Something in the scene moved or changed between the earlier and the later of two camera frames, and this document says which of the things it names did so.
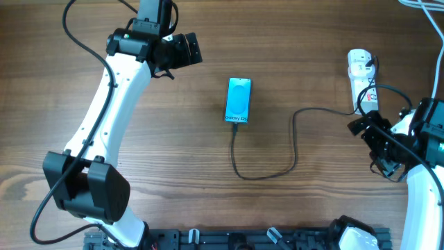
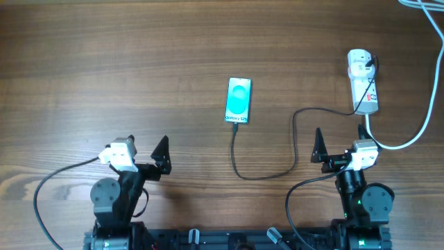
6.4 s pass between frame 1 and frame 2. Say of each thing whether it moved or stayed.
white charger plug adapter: stayed
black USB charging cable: stayed
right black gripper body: moved
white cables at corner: stayed
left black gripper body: moved
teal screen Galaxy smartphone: stayed
